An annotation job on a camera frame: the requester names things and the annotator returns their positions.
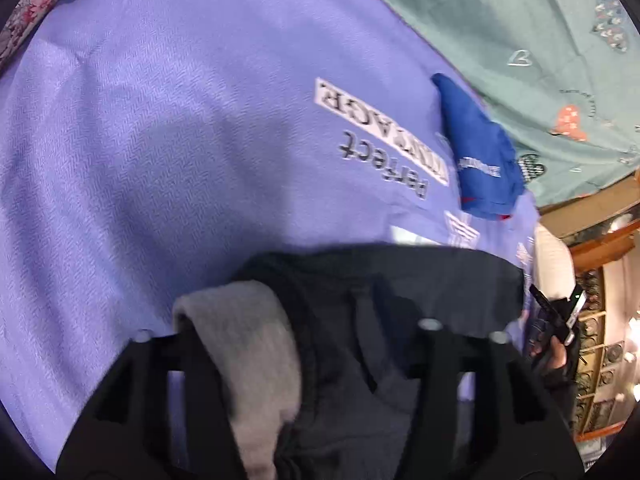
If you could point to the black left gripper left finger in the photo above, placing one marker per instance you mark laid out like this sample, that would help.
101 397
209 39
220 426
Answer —
160 412

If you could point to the dark navy pants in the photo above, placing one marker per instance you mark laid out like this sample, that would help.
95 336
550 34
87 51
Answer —
300 343

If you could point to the blue folded garment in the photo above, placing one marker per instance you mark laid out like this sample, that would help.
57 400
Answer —
489 177

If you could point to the white pillow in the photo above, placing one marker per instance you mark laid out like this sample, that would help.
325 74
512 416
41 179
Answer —
554 268

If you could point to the green printed blanket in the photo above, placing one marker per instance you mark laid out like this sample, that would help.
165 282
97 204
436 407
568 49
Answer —
561 76

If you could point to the purple printed bed sheet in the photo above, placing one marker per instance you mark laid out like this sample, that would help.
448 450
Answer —
149 147

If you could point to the wooden display shelf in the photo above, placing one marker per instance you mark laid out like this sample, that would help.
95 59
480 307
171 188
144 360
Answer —
601 237

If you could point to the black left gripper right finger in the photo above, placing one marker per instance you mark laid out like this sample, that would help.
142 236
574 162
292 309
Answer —
516 430

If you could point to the right hand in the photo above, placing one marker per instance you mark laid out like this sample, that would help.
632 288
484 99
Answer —
549 356

